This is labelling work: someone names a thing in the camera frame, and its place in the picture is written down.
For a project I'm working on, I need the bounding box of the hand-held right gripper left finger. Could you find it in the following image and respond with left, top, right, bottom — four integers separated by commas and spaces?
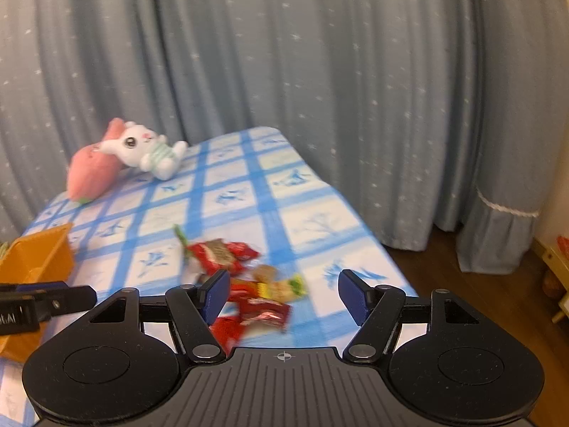
84, 270, 232, 363

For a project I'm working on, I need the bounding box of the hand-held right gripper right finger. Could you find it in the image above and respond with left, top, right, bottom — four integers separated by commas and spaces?
338, 269, 485, 363

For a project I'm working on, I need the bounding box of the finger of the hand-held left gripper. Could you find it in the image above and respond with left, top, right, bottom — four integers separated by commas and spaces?
33, 287, 97, 321
0, 280, 69, 295

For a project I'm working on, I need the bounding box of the small red snack packet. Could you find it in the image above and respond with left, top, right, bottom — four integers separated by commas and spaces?
209, 316, 244, 354
229, 278, 267, 300
239, 298, 292, 332

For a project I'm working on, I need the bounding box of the orange plastic tray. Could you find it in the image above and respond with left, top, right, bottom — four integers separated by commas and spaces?
0, 222, 75, 361

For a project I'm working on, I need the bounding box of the red snack packet gold circle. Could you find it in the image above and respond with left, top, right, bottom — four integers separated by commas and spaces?
187, 239, 261, 275

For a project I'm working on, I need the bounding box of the yellow green snack packet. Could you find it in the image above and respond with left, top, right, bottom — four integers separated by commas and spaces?
260, 275, 309, 301

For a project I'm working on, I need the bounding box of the green white snack packet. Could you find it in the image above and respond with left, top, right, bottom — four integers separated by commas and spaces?
173, 225, 198, 272

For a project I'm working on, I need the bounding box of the blue checked tablecloth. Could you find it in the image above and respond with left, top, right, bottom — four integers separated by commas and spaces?
0, 127, 419, 427

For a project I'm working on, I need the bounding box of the pink plush toy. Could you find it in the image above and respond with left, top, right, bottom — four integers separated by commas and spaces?
67, 118, 127, 205

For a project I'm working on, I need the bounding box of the white bunny plush toy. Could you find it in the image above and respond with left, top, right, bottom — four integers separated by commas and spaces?
99, 121, 190, 181

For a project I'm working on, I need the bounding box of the yellow wooden furniture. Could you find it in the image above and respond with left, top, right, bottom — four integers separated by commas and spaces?
533, 236, 569, 325

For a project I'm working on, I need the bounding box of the blue-grey star curtain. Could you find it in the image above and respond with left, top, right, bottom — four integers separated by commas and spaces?
0, 0, 478, 250

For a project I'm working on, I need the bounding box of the lace-trimmed blue fabric cover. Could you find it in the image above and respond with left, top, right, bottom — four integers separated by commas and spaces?
456, 0, 569, 274

